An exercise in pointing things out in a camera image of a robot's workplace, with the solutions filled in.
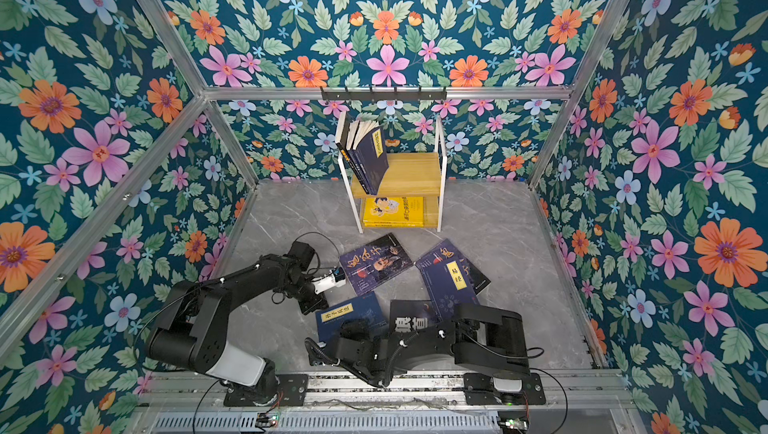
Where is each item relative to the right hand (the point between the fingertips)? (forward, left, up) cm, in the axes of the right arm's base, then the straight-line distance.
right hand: (347, 322), depth 80 cm
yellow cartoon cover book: (+38, -12, +2) cm, 40 cm away
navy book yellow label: (+34, -5, +33) cm, 48 cm away
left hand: (+8, +7, -3) cm, 11 cm away
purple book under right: (+13, -39, -3) cm, 42 cm away
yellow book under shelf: (+33, -12, +1) cm, 36 cm away
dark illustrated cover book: (+21, -6, -3) cm, 22 cm away
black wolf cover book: (+3, -18, -3) cm, 18 cm away
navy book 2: (+5, -4, -3) cm, 7 cm away
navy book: (+42, -9, +24) cm, 49 cm away
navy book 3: (+14, -29, -2) cm, 33 cm away
